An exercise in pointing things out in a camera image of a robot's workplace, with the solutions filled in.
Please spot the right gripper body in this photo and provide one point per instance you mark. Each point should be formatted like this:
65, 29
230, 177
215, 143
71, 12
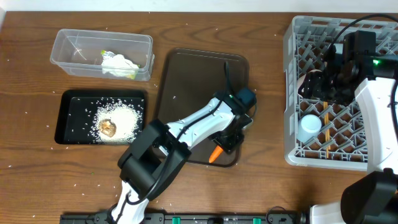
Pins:
332, 89

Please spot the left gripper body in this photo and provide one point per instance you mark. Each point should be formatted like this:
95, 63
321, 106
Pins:
228, 142

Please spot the orange carrot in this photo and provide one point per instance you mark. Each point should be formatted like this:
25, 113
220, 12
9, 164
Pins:
215, 154

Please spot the pink cup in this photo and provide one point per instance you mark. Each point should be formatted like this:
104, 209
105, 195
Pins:
301, 80

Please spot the light blue cup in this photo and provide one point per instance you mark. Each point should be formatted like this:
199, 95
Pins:
309, 126

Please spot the white rice pile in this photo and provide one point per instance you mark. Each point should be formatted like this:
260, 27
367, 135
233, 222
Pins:
127, 116

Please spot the brown food scrap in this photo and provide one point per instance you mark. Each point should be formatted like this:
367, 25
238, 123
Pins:
107, 127

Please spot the white tissue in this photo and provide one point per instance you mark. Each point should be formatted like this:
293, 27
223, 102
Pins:
118, 66

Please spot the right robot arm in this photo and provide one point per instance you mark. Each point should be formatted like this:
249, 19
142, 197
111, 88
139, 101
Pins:
360, 74

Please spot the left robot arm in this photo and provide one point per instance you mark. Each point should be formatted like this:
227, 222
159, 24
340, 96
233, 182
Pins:
156, 156

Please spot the grey dishwasher rack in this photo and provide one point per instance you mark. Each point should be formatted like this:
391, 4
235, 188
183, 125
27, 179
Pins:
306, 44

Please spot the dark brown serving tray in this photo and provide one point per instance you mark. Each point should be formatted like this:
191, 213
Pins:
191, 77

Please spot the clear plastic bin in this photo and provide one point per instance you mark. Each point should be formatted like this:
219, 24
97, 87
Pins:
78, 52

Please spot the black plastic tray bin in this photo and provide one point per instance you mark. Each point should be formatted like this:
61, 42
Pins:
78, 109

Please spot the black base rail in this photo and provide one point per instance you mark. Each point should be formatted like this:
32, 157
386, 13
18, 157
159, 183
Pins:
278, 217

